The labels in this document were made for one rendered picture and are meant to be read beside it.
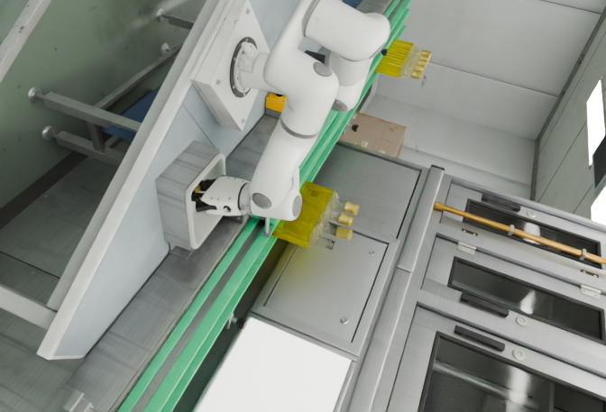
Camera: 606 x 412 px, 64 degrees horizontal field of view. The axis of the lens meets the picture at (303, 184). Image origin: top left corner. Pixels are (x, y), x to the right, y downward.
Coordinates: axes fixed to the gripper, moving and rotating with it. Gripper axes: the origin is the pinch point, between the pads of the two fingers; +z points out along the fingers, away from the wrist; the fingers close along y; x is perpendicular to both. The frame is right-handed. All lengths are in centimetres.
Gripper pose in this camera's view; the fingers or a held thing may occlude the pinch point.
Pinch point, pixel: (194, 190)
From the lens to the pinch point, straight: 126.2
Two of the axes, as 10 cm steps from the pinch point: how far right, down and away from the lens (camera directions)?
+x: -1.5, -7.9, -5.9
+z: -9.1, -1.2, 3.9
